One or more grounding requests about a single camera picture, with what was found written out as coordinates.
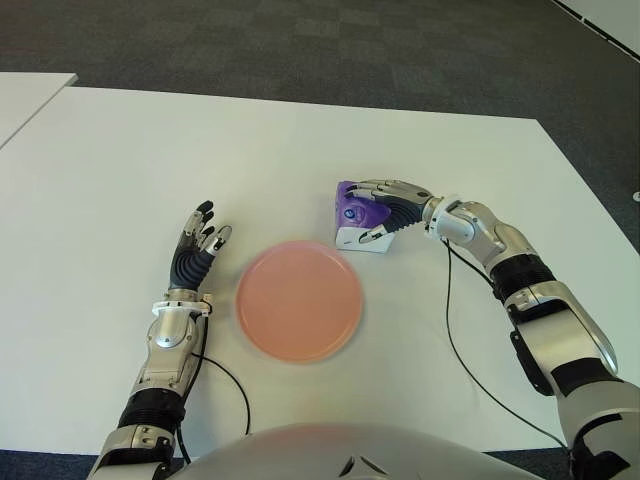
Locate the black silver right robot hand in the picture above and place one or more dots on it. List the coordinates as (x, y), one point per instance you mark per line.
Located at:
(407, 207)

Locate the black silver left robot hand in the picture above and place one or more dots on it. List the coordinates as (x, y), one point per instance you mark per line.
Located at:
(190, 267)

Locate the purple tissue paper pack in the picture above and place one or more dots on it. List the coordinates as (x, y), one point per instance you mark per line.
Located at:
(357, 216)

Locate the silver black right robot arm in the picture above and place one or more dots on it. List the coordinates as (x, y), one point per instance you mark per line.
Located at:
(550, 310)

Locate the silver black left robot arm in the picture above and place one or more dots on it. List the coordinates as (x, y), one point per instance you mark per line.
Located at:
(170, 335)

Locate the pink round plate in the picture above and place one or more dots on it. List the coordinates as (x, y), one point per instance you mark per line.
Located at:
(300, 300)

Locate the silver robot torso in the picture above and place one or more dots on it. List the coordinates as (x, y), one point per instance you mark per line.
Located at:
(325, 450)

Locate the white side table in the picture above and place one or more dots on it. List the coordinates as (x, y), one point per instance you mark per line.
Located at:
(25, 100)

